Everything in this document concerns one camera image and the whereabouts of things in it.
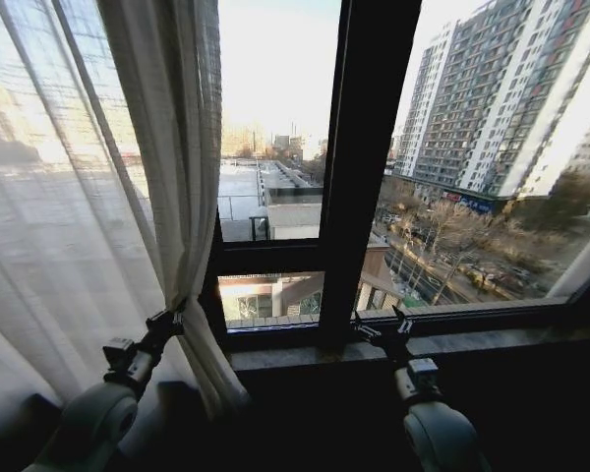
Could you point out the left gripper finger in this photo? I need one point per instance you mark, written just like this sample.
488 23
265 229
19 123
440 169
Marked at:
178 327
166 317

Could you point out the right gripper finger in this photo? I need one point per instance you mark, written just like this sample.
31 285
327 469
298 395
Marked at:
403 322
367 328

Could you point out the sheer cream curtain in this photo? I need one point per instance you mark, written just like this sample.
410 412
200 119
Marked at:
577 260
78 196

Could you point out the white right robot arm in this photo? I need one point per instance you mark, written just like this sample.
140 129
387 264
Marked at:
440 432

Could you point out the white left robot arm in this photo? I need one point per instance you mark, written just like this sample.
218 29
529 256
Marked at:
96 418

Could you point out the grey stone window sill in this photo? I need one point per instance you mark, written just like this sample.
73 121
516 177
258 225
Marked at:
472 341

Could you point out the low flat-roofed building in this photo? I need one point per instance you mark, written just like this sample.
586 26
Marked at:
275 196

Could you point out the tall apartment building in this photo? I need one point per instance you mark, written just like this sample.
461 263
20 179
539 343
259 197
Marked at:
477 103

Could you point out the dark window frame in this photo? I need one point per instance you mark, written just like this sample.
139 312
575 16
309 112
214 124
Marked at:
359 172

